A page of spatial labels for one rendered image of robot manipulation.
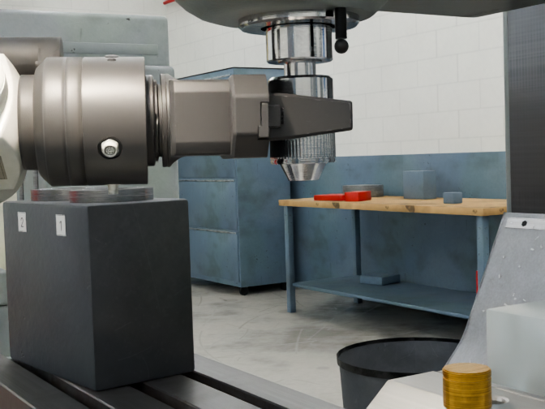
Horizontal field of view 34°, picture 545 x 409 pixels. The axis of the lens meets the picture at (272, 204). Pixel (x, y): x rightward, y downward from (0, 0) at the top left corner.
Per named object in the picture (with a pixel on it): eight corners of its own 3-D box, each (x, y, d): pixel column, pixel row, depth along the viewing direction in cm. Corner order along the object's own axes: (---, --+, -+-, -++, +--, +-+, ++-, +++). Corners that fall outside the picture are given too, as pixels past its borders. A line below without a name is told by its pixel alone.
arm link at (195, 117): (268, 42, 57) (77, 42, 56) (272, 193, 58) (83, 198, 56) (246, 63, 70) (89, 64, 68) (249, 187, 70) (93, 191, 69)
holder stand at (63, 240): (94, 393, 90) (85, 191, 89) (8, 359, 107) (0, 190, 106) (195, 372, 97) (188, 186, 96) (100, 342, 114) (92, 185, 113)
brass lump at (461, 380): (466, 415, 40) (465, 376, 40) (433, 405, 42) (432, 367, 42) (502, 407, 41) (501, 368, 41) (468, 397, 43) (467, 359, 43)
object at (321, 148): (257, 165, 65) (255, 93, 65) (306, 162, 68) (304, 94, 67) (298, 163, 61) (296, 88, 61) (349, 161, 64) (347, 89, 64)
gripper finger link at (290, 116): (350, 139, 62) (262, 140, 62) (349, 92, 62) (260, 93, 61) (356, 138, 61) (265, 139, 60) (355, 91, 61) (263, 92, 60)
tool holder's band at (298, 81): (255, 93, 65) (254, 79, 65) (304, 94, 67) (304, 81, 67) (296, 88, 61) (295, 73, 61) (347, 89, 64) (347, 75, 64)
